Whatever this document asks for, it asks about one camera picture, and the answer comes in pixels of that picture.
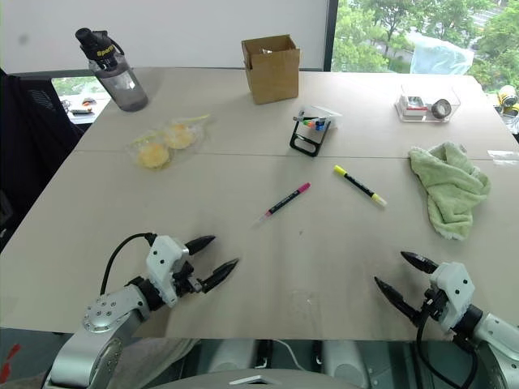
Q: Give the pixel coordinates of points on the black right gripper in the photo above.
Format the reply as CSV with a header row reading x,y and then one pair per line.
x,y
433,304

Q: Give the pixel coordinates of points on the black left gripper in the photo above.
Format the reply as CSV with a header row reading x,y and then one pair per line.
x,y
185,279

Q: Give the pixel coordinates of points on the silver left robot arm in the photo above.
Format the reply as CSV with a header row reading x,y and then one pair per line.
x,y
101,314

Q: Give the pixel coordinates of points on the pink marker pen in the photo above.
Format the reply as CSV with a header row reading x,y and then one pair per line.
x,y
284,202

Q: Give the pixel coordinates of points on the yellow marker pen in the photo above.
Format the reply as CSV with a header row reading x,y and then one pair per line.
x,y
360,185

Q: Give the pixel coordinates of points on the black rack with markers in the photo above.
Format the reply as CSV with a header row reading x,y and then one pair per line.
x,y
310,135

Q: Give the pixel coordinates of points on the white box red stripe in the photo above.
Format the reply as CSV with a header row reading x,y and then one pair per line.
x,y
413,106

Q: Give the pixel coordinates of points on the brown cardboard box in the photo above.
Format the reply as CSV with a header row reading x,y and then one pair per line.
x,y
273,75

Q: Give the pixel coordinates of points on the green towel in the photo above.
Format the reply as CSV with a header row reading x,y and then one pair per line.
x,y
450,190

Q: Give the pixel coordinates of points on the grey rounded robot leg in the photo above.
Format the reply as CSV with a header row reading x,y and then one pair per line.
x,y
344,358
233,354

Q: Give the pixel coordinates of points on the yellow round bun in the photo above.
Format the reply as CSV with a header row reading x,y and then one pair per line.
x,y
178,135
153,156

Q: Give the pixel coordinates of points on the clear plastic bun bag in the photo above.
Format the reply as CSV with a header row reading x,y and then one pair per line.
x,y
170,144

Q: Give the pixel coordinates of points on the grey robot torso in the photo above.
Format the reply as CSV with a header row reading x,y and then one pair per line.
x,y
259,379

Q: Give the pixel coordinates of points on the grey tape roll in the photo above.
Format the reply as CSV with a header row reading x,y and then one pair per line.
x,y
441,108

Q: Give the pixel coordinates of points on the clear acrylic tray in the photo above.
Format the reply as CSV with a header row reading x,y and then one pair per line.
x,y
427,105

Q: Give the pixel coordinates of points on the grey sports water bottle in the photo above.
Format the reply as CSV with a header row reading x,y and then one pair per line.
x,y
119,81

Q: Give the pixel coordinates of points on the white background desk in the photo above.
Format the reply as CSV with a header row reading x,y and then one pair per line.
x,y
81,105

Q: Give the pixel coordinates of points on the yellow black tool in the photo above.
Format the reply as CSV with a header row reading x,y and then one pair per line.
x,y
509,99

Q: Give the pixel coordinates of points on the pale blue plastic cover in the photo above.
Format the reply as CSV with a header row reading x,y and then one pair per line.
x,y
440,54

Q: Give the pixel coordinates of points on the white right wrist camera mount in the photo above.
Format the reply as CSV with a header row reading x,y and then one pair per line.
x,y
454,291

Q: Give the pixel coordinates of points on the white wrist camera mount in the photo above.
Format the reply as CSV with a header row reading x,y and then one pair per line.
x,y
454,291
162,259

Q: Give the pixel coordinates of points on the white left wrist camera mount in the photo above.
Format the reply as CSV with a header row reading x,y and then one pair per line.
x,y
162,259

